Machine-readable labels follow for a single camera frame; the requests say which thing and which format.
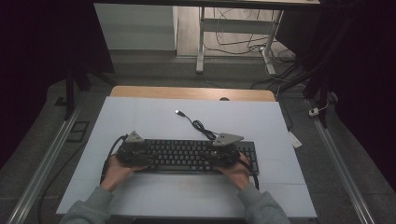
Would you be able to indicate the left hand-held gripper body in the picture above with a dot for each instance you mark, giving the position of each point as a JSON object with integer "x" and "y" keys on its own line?
{"x": 130, "y": 154}

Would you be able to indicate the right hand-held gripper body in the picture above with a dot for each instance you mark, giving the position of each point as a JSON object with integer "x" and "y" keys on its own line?
{"x": 225, "y": 155}

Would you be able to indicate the black keyboard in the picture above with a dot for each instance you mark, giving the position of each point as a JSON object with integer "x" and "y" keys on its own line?
{"x": 180, "y": 152}

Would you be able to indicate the person's right hand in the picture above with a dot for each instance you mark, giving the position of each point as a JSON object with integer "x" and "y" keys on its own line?
{"x": 236, "y": 175}

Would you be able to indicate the person's left hand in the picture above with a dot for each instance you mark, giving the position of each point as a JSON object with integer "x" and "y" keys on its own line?
{"x": 116, "y": 174}

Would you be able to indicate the white board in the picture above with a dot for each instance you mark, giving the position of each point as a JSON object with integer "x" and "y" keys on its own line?
{"x": 140, "y": 118}

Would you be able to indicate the white paper tag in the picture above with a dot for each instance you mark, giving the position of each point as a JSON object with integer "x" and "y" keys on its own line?
{"x": 295, "y": 141}

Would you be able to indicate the black stand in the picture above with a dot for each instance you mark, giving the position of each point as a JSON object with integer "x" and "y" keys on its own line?
{"x": 70, "y": 93}
{"x": 323, "y": 93}

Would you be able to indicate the small white adapter box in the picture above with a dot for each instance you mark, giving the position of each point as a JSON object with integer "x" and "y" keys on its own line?
{"x": 313, "y": 111}

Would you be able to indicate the grey cabinet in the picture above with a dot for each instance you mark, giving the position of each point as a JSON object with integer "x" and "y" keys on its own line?
{"x": 134, "y": 28}

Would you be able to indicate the dark curtain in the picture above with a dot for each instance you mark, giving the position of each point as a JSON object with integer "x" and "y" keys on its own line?
{"x": 31, "y": 46}
{"x": 367, "y": 77}

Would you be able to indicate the aluminium rail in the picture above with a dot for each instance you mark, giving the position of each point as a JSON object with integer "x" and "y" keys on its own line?
{"x": 40, "y": 168}
{"x": 339, "y": 165}

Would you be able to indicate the white desk frame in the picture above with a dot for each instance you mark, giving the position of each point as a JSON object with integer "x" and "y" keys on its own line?
{"x": 236, "y": 25}

